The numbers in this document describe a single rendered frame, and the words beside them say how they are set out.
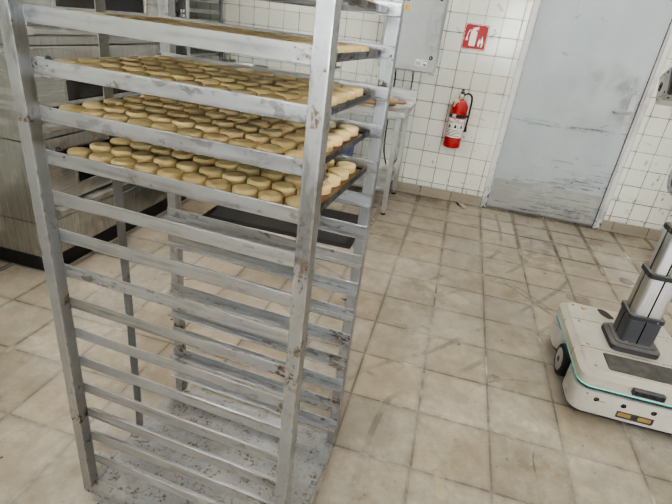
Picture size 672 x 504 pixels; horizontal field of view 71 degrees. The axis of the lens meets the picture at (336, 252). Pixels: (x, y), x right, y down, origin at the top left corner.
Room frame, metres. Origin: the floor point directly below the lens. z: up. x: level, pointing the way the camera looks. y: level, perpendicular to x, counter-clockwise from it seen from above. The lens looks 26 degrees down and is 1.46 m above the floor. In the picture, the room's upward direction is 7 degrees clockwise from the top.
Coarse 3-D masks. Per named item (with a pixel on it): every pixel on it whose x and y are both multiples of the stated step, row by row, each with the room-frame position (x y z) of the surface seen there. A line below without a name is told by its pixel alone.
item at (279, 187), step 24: (96, 144) 1.03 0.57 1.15; (120, 144) 1.08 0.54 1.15; (144, 144) 1.08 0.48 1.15; (144, 168) 0.91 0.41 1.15; (168, 168) 0.93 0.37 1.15; (192, 168) 0.96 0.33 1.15; (216, 168) 0.97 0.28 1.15; (240, 168) 0.99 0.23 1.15; (264, 168) 1.05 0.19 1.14; (336, 168) 1.09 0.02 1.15; (240, 192) 0.85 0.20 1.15; (264, 192) 0.86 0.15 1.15; (288, 192) 0.90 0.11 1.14
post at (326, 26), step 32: (320, 0) 0.75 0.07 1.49; (320, 32) 0.75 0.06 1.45; (320, 64) 0.75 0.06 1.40; (320, 96) 0.75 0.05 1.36; (320, 128) 0.74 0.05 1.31; (320, 160) 0.75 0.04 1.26; (320, 192) 0.76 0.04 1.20; (288, 352) 0.75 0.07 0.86; (288, 384) 0.75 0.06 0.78; (288, 416) 0.75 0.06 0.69; (288, 448) 0.74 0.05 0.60; (288, 480) 0.75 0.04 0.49
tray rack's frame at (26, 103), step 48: (0, 0) 0.91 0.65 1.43; (96, 0) 1.13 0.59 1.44; (48, 192) 0.92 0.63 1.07; (48, 240) 0.91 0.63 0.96; (48, 288) 0.91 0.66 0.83; (192, 432) 1.15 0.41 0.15; (240, 432) 1.18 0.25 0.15; (96, 480) 0.93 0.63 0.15; (192, 480) 0.97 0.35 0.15; (240, 480) 0.99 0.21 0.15
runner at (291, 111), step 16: (32, 64) 0.94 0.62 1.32; (48, 64) 0.92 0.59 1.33; (64, 64) 0.91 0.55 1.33; (80, 80) 0.91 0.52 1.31; (96, 80) 0.90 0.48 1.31; (112, 80) 0.89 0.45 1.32; (128, 80) 0.88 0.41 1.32; (144, 80) 0.87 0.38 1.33; (160, 80) 0.86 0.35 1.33; (160, 96) 0.86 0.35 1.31; (176, 96) 0.85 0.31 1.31; (192, 96) 0.84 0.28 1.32; (208, 96) 0.83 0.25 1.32; (224, 96) 0.82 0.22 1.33; (240, 96) 0.82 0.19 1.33; (256, 96) 0.81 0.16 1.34; (256, 112) 0.81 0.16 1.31; (272, 112) 0.80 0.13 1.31; (288, 112) 0.79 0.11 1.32; (304, 112) 0.78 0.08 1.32
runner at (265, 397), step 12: (84, 336) 0.93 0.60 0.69; (96, 336) 0.92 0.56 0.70; (120, 348) 0.90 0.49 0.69; (132, 348) 0.89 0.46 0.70; (144, 360) 0.88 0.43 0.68; (156, 360) 0.87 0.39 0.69; (168, 360) 0.86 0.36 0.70; (180, 372) 0.85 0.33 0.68; (192, 372) 0.84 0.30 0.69; (204, 372) 0.84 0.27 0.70; (216, 384) 0.83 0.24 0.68; (228, 384) 0.82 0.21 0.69; (240, 384) 0.81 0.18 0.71; (252, 396) 0.80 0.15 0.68; (264, 396) 0.79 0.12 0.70; (276, 396) 0.79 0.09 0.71; (300, 408) 0.79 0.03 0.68
